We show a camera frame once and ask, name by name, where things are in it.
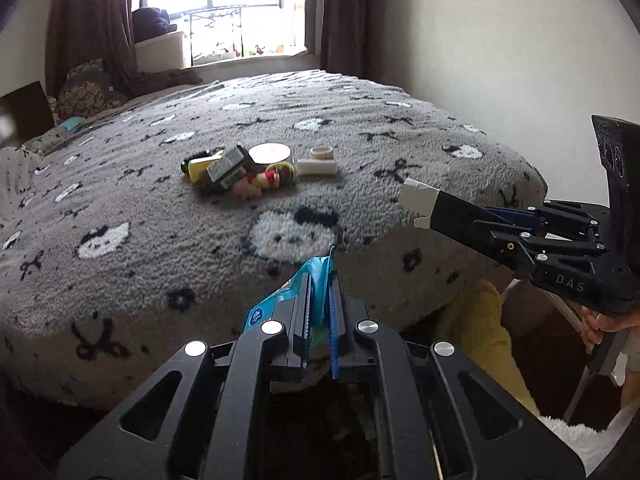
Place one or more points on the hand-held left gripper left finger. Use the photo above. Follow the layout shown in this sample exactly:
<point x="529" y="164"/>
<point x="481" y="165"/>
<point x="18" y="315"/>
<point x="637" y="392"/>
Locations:
<point x="306" y="320"/>

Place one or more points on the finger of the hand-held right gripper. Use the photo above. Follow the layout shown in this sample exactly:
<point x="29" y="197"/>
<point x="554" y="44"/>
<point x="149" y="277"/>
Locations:
<point x="565" y="212"/>
<point x="465" y="215"/>

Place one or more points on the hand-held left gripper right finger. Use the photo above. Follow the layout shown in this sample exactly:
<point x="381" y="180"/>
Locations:
<point x="335" y="330"/>

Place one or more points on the blue plastic wrapper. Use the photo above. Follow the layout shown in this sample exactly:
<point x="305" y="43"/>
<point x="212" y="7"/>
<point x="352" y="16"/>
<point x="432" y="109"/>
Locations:
<point x="272" y="305"/>

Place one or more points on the small white carton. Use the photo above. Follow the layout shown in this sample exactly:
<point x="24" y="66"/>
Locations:
<point x="417" y="195"/>

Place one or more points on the yellow plastic bottle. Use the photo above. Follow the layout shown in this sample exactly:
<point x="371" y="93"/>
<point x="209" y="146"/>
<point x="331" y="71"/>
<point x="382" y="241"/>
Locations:
<point x="202" y="167"/>

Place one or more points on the person's right hand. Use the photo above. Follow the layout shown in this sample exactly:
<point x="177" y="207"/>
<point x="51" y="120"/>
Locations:
<point x="612" y="321"/>

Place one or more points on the grey printed blanket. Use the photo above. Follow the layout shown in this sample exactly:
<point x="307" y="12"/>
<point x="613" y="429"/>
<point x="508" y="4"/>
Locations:
<point x="400" y="125"/>

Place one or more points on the yellow fleece cloth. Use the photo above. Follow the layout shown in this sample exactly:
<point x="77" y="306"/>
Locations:
<point x="480" y="330"/>

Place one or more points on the pink soft toy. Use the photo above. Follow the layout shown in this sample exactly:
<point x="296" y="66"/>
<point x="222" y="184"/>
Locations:
<point x="245" y="189"/>

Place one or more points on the red yellow toy figure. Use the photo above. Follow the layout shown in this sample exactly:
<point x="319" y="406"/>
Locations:
<point x="267" y="179"/>

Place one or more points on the flat white cardboard box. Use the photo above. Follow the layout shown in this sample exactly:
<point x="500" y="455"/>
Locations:
<point x="317" y="166"/>

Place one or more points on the small beige tape roll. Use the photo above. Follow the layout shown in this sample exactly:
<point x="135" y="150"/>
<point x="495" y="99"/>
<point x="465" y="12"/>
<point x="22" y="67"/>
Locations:
<point x="321" y="152"/>

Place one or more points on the round tin white lid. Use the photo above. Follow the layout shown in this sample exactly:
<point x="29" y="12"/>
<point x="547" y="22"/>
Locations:
<point x="270" y="152"/>

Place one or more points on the grey printed box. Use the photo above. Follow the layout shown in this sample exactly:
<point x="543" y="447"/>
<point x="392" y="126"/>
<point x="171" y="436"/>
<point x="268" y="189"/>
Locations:
<point x="227" y="167"/>

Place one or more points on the white fleece cloth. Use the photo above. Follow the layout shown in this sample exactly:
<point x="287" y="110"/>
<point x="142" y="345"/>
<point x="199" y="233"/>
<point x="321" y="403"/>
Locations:
<point x="590" y="440"/>

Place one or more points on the brown curtain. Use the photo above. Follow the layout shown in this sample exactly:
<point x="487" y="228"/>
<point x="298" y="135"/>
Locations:
<point x="90" y="10"/>
<point x="350" y="15"/>

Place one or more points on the small windowsill figures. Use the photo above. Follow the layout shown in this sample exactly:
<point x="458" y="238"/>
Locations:
<point x="255" y="51"/>

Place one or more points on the brown crumpled cloth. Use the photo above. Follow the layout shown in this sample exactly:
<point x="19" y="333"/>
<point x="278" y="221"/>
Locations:
<point x="172" y="77"/>

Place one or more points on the white storage box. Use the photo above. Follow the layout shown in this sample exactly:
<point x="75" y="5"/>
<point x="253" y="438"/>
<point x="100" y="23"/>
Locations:
<point x="162" y="52"/>

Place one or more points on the black metal rack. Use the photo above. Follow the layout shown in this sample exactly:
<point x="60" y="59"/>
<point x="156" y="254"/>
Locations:
<point x="215" y="30"/>

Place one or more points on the teal small item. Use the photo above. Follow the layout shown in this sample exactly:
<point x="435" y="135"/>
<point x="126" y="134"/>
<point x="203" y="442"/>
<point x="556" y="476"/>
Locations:
<point x="74" y="124"/>

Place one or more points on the patterned dark pillow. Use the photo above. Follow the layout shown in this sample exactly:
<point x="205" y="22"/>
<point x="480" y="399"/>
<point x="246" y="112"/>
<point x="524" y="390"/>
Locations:
<point x="87" y="90"/>

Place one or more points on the white dotted pillow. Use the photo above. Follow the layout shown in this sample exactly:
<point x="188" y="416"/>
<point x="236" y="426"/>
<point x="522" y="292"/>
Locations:
<point x="17" y="180"/>

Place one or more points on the dark clothes pile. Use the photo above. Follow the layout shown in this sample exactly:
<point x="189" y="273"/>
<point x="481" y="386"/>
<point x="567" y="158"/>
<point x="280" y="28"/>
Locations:
<point x="152" y="22"/>

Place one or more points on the dark wooden headboard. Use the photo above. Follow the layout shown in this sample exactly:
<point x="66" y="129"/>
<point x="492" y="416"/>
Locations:
<point x="25" y="112"/>

